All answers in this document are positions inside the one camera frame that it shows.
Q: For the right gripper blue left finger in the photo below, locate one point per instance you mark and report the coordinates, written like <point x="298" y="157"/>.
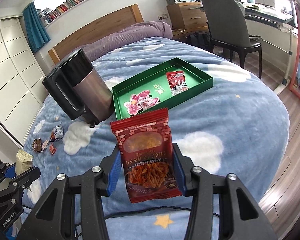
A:
<point x="113" y="169"/>

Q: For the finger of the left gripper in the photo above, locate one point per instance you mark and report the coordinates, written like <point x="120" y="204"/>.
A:
<point x="0" y="168"/>
<point x="22" y="181"/>

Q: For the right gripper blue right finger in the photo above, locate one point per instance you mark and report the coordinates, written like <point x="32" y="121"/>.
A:
<point x="182" y="166"/>

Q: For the olive green snack packet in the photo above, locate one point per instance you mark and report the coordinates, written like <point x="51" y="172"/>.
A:
<point x="24" y="161"/>

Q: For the brown nutritious snack bag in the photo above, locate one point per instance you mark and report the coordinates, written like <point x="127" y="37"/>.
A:
<point x="37" y="145"/>

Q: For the dark red noodle snack packet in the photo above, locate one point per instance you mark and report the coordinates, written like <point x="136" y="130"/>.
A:
<point x="145" y="144"/>

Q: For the pink striped candy packet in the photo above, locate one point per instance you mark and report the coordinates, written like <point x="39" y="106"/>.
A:
<point x="45" y="145"/>

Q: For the small red orange candy bar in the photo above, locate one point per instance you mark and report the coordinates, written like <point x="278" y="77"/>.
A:
<point x="52" y="149"/>

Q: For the blue white chip snack bag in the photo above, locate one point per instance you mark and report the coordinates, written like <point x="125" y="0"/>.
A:
<point x="57" y="133"/>

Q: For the pink cartoon shaped packet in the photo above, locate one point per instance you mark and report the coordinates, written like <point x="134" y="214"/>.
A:
<point x="140" y="102"/>

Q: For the large red white snack pouch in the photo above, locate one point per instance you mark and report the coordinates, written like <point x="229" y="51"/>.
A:
<point x="177" y="82"/>

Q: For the blue cloud blanket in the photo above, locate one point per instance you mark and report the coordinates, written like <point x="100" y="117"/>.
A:
<point x="238" y="126"/>

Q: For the white wardrobe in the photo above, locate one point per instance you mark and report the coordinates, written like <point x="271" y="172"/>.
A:
<point x="21" y="90"/>

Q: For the brown black electric kettle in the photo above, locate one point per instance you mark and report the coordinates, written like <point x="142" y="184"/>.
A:
<point x="79" y="90"/>

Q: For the green tray box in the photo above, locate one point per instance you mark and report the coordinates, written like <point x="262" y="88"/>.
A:
<point x="155" y="80"/>

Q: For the purple duvet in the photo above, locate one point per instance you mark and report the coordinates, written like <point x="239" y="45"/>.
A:
<point x="128" y="35"/>

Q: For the black backpack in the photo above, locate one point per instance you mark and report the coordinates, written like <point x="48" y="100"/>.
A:
<point x="200" y="40"/>

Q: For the teal curtain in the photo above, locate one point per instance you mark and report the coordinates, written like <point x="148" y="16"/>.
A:
<point x="36" y="33"/>

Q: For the grey office chair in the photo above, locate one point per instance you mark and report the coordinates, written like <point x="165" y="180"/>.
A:
<point x="228" y="29"/>

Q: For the wooden headboard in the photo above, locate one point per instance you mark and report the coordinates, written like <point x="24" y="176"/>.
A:
<point x="96" y="30"/>

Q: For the wooden drawer cabinet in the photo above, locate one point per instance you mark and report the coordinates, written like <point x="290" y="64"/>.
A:
<point x="187" y="16"/>

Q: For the white desk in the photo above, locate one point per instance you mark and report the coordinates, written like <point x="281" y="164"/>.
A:
<point x="276" y="29"/>

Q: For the wall power socket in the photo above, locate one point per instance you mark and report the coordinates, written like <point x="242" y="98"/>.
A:
<point x="163" y="17"/>

